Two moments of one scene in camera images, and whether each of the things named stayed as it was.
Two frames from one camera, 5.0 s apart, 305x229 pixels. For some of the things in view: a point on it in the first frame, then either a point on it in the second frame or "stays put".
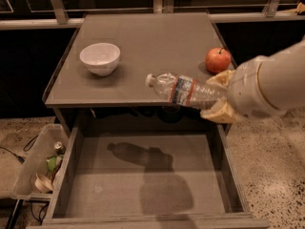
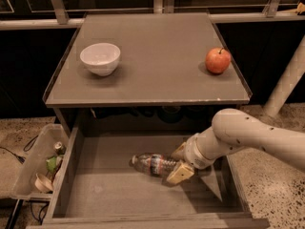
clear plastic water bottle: [188, 91] → [152, 163]
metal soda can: [59, 148] stays put
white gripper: [246, 88] → [191, 152]
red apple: [217, 60] stays put
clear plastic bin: [35, 163] stays put
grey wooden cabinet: [149, 43] stays put
